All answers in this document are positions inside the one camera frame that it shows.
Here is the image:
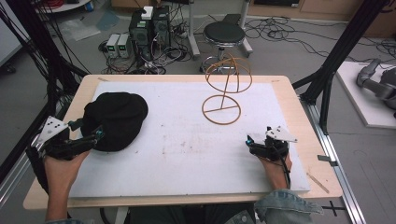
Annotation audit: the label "grey power supply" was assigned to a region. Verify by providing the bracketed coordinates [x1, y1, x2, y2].
[105, 33, 121, 59]
[117, 33, 133, 59]

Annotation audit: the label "person's right hand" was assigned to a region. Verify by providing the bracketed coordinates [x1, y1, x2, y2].
[257, 153, 294, 191]

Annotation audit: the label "small white box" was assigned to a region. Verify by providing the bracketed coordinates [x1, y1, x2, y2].
[141, 6, 154, 21]

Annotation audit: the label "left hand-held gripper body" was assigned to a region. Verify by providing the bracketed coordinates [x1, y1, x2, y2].
[35, 116, 88, 161]

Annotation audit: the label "tangle of computer cables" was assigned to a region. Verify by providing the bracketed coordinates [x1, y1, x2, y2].
[98, 29, 191, 76]

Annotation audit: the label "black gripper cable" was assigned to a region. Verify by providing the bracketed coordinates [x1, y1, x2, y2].
[276, 148, 292, 189]

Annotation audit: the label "black metal frame post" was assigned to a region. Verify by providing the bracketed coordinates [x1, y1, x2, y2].
[291, 0, 390, 135]
[0, 0, 90, 185]

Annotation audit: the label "white cabinet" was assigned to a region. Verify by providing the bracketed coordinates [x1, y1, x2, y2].
[0, 0, 31, 68]

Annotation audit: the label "aluminium rail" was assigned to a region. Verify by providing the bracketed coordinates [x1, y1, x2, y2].
[299, 95, 368, 224]
[0, 151, 43, 208]

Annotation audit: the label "wooden wire hat stand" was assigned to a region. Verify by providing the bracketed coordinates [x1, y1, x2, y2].
[201, 52, 253, 126]

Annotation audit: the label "white table mat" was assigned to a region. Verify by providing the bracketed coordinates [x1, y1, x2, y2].
[68, 80, 312, 199]

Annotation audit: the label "black knit hat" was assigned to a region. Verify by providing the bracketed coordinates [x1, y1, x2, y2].
[79, 91, 149, 153]

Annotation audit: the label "white platform board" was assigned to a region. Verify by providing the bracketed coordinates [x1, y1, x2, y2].
[335, 61, 396, 130]

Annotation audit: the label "grey metal bracket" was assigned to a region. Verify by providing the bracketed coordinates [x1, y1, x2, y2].
[317, 154, 339, 167]

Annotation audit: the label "person's lap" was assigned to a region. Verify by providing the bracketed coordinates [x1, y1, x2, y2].
[123, 203, 257, 224]

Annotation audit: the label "grey robot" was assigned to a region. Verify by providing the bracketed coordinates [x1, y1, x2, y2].
[356, 58, 396, 110]

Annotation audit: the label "person's left hand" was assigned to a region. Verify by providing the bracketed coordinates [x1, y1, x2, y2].
[43, 149, 92, 200]

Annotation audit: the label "black computer tower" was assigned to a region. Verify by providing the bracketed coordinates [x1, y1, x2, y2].
[128, 10, 154, 63]
[151, 5, 172, 51]

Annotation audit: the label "clear plastic sheet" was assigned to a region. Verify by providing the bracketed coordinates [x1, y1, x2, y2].
[59, 18, 102, 42]

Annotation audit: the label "black floor cables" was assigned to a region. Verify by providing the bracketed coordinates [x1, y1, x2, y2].
[245, 16, 396, 64]

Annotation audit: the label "black round stool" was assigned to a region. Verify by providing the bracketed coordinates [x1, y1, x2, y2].
[200, 21, 248, 75]

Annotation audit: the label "thin wooden stick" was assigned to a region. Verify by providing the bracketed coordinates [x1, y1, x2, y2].
[305, 172, 331, 195]

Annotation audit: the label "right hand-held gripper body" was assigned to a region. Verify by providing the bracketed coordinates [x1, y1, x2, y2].
[262, 125, 299, 163]

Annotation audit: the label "white desk leg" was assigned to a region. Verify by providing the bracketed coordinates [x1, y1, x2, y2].
[186, 0, 202, 61]
[237, 0, 254, 59]

